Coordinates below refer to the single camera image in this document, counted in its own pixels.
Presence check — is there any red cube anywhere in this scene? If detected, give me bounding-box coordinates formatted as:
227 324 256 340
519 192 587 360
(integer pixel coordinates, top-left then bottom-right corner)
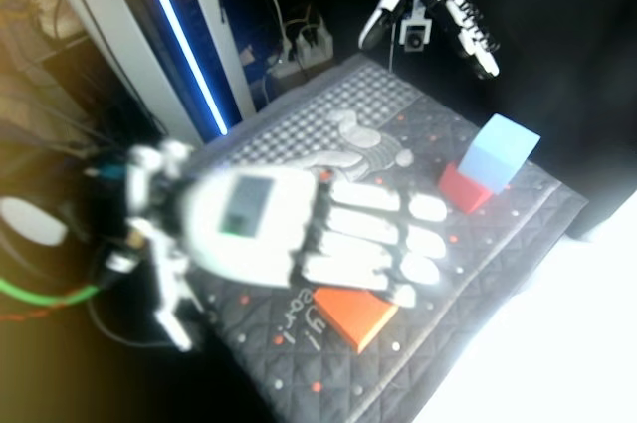
437 162 494 214

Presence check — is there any white power strip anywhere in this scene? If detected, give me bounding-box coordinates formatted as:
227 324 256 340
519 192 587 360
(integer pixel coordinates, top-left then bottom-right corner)
268 14 334 79

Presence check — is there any light blue cube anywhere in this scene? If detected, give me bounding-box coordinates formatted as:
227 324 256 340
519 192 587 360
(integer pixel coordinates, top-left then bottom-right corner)
457 112 542 195

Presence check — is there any orange cube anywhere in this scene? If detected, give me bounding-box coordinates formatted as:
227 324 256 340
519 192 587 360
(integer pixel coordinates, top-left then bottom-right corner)
312 286 400 354

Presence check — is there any grey quilt with bear print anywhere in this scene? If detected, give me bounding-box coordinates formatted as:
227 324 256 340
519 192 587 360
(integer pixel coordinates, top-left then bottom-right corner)
183 52 589 423

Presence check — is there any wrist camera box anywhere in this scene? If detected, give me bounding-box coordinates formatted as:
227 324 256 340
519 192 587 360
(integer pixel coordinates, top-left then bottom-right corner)
401 19 432 54

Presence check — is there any white tower with blue light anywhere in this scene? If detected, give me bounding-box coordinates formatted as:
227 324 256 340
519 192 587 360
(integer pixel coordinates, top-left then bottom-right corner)
37 0 258 145

